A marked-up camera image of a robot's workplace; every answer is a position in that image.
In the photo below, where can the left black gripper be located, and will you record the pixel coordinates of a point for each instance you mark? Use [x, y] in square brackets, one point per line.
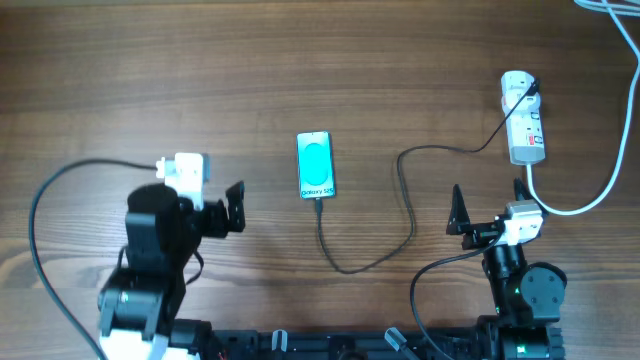
[214, 224]

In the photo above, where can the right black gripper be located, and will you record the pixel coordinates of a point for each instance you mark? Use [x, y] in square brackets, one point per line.
[460, 216]

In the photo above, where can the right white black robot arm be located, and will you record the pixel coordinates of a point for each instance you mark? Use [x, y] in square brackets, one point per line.
[527, 296]

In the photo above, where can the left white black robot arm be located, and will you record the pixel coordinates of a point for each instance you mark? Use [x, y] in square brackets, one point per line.
[141, 298]

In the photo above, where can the white power strip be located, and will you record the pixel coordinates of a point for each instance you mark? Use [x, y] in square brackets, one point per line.
[521, 103]

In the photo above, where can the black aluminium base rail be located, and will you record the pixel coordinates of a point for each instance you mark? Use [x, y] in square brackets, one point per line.
[470, 343]

